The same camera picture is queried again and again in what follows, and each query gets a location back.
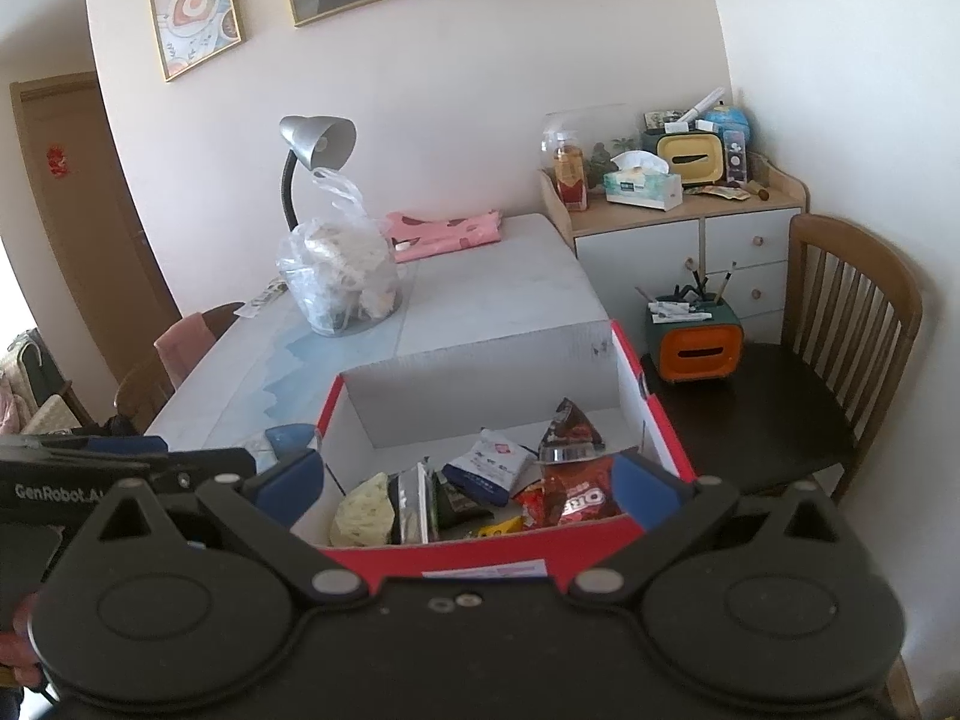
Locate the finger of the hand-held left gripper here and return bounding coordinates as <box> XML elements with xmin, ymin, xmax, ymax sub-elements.
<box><xmin>148</xmin><ymin>448</ymin><xmax>257</xmax><ymax>494</ymax></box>
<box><xmin>0</xmin><ymin>433</ymin><xmax>172</xmax><ymax>460</ymax></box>

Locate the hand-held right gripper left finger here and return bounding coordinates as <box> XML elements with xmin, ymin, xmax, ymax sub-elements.
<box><xmin>94</xmin><ymin>450</ymin><xmax>368</xmax><ymax>602</ymax></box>

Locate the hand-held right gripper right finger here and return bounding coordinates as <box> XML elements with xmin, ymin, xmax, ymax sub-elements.
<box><xmin>571</xmin><ymin>450</ymin><xmax>845</xmax><ymax>602</ymax></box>

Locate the brown red cookie packet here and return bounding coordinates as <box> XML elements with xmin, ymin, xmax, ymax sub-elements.
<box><xmin>538</xmin><ymin>397</ymin><xmax>627</xmax><ymax>527</ymax></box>

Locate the cream snack packet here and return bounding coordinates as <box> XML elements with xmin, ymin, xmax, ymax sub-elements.
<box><xmin>330</xmin><ymin>472</ymin><xmax>398</xmax><ymax>548</ymax></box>

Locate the red cardboard box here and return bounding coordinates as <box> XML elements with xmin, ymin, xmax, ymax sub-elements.
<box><xmin>289</xmin><ymin>319</ymin><xmax>698</xmax><ymax>580</ymax></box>

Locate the light blue snack packet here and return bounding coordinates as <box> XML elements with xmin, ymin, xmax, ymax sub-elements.
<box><xmin>441</xmin><ymin>429</ymin><xmax>537</xmax><ymax>507</ymax></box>

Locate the person's left hand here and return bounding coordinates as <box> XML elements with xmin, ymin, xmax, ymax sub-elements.
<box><xmin>0</xmin><ymin>591</ymin><xmax>47</xmax><ymax>691</ymax></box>

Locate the wooden chair with towel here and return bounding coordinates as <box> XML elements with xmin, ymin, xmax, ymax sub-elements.
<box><xmin>116</xmin><ymin>302</ymin><xmax>245</xmax><ymax>432</ymax></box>

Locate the beige sofa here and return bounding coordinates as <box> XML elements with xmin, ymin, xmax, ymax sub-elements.
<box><xmin>0</xmin><ymin>326</ymin><xmax>95</xmax><ymax>436</ymax></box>

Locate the pink towel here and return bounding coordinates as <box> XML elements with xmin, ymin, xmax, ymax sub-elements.
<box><xmin>154</xmin><ymin>313</ymin><xmax>218</xmax><ymax>391</ymax></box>

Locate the wooden chair with dark seat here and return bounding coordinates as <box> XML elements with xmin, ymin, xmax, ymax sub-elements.
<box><xmin>641</xmin><ymin>214</ymin><xmax>923</xmax><ymax>500</ymax></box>

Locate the small white paper packet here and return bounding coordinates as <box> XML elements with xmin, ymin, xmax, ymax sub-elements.
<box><xmin>236</xmin><ymin>277</ymin><xmax>286</xmax><ymax>320</ymax></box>

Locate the clear plastic bag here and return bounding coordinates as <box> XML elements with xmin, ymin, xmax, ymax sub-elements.
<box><xmin>276</xmin><ymin>169</ymin><xmax>402</xmax><ymax>337</ymax></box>

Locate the white wooden cabinet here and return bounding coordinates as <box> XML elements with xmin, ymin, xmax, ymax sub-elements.
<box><xmin>541</xmin><ymin>157</ymin><xmax>811</xmax><ymax>350</ymax></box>

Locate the wooden door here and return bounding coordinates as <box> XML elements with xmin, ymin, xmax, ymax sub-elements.
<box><xmin>11</xmin><ymin>73</ymin><xmax>181</xmax><ymax>331</ymax></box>

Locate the pink cloth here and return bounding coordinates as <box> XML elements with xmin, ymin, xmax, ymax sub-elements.
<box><xmin>386</xmin><ymin>210</ymin><xmax>503</xmax><ymax>265</ymax></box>

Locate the green white tissue box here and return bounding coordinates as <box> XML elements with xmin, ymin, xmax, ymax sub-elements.
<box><xmin>604</xmin><ymin>151</ymin><xmax>683</xmax><ymax>209</ymax></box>

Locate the orange drink bottle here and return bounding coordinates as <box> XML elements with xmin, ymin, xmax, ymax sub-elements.
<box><xmin>553</xmin><ymin>144</ymin><xmax>590</xmax><ymax>211</ymax></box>

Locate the yellow green tissue holder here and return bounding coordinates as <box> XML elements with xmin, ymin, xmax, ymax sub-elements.
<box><xmin>641</xmin><ymin>127</ymin><xmax>725</xmax><ymax>188</ymax></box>

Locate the silver desk lamp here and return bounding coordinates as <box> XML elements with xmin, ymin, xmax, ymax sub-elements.
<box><xmin>279</xmin><ymin>115</ymin><xmax>357</xmax><ymax>233</ymax></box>

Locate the glass jar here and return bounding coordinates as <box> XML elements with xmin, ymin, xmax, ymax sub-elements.
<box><xmin>541</xmin><ymin>105</ymin><xmax>646</xmax><ymax>196</ymax></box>

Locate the white tube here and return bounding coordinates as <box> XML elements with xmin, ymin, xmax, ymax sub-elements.
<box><xmin>664</xmin><ymin>88</ymin><xmax>727</xmax><ymax>128</ymax></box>

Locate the gold framed food picture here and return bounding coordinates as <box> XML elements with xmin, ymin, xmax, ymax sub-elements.
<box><xmin>148</xmin><ymin>0</ymin><xmax>245</xmax><ymax>83</ymax></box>

